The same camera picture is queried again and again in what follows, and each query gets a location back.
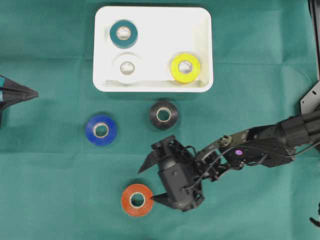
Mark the teal green tape roll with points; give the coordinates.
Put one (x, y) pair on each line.
(123, 34)

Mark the blue tape roll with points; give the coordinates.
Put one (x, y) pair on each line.
(101, 130)

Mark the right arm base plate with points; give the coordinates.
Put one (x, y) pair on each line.
(311, 101)

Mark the white tape roll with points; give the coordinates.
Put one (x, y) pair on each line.
(126, 68)

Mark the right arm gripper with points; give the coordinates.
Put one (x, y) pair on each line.
(209, 168)

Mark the yellow tape roll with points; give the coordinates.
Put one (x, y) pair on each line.
(185, 68)

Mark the green table cloth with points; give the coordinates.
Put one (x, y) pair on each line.
(57, 185)

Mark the orange red tape roll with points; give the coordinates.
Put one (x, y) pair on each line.
(136, 200)

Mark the black tape roll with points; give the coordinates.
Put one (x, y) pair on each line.
(163, 115)

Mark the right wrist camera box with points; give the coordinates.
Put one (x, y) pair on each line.
(176, 175)

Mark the white plastic tray case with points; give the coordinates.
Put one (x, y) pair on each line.
(163, 33)

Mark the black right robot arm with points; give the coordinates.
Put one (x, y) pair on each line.
(268, 145)

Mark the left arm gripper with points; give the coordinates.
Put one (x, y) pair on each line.
(6, 101)

